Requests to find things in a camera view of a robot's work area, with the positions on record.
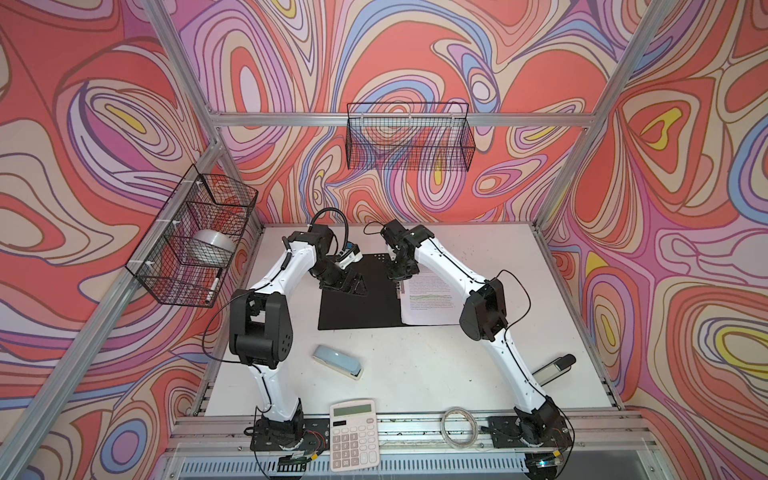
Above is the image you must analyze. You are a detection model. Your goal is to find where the white calculator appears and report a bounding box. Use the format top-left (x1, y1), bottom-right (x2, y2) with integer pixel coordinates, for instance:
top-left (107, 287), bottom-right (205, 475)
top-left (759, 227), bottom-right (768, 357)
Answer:
top-left (329, 399), bottom-right (381, 473)

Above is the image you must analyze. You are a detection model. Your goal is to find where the white marker pen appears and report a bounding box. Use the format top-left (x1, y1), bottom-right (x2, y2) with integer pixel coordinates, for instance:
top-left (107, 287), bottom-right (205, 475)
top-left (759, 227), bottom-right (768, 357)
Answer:
top-left (205, 276), bottom-right (221, 305)

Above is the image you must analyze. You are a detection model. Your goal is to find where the black wire basket left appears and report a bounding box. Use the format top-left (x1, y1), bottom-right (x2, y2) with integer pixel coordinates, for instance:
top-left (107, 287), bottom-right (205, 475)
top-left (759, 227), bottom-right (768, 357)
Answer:
top-left (125, 166), bottom-right (258, 307)

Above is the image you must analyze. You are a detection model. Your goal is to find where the green circuit board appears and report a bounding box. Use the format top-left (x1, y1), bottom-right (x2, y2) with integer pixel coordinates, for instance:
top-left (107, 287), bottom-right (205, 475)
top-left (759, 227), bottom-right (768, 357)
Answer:
top-left (277, 454), bottom-right (318, 472)

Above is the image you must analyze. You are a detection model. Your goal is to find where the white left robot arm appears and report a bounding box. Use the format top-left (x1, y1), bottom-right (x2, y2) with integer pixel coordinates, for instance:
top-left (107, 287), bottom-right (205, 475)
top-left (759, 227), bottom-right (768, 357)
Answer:
top-left (228, 225), bottom-right (363, 429)

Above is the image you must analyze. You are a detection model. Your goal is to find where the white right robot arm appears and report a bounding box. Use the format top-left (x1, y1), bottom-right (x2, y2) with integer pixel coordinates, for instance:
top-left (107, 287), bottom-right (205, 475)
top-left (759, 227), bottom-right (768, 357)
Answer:
top-left (380, 220), bottom-right (568, 447)

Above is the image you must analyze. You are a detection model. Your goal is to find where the silver tape roll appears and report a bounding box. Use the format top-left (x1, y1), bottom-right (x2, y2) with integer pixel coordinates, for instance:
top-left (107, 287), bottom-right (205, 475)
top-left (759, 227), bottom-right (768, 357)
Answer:
top-left (193, 229), bottom-right (236, 253)

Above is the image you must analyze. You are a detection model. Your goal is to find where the black wire basket on wall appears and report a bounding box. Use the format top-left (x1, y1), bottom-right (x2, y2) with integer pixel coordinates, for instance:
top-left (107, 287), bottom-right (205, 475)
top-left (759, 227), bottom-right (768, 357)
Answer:
top-left (345, 100), bottom-right (476, 172)

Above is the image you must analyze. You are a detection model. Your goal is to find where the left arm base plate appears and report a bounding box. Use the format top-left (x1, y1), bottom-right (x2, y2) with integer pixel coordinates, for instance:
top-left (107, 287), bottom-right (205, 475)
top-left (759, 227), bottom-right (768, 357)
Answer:
top-left (243, 417), bottom-right (330, 453)

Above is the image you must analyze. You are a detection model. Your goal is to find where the coiled clear cable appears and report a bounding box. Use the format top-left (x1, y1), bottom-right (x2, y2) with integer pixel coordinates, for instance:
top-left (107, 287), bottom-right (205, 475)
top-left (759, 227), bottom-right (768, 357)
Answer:
top-left (440, 407), bottom-right (479, 451)

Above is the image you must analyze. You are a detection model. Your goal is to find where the blue file folder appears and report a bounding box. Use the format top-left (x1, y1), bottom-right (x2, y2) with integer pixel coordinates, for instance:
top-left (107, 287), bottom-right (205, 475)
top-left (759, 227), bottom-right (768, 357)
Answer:
top-left (317, 253), bottom-right (463, 331)

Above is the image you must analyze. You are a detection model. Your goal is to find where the printed paper sheet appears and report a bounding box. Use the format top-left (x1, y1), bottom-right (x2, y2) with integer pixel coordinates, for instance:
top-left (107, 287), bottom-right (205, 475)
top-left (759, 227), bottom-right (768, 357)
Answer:
top-left (399, 268), bottom-right (464, 326)

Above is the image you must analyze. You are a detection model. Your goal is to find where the light blue stapler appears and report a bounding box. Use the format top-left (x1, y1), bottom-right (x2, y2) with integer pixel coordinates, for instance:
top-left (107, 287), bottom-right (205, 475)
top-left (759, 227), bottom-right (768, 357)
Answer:
top-left (313, 345), bottom-right (363, 380)

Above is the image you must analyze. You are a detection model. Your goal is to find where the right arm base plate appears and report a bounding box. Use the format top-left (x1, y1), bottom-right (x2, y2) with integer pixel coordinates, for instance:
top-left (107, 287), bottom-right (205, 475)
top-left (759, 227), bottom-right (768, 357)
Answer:
top-left (479, 416), bottom-right (573, 450)

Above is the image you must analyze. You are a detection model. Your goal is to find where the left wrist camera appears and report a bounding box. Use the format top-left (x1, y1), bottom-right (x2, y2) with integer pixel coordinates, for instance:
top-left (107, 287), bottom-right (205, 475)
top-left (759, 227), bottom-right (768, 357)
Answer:
top-left (335, 242), bottom-right (363, 270)

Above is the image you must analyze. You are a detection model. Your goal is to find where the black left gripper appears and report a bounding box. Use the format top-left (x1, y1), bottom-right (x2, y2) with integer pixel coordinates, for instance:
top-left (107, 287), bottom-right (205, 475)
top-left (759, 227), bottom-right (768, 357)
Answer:
top-left (310, 259), bottom-right (368, 295)

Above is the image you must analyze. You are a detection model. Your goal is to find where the black grey stapler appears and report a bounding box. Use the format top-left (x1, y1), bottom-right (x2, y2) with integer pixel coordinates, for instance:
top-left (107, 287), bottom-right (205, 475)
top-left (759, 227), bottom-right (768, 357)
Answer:
top-left (533, 354), bottom-right (577, 387)

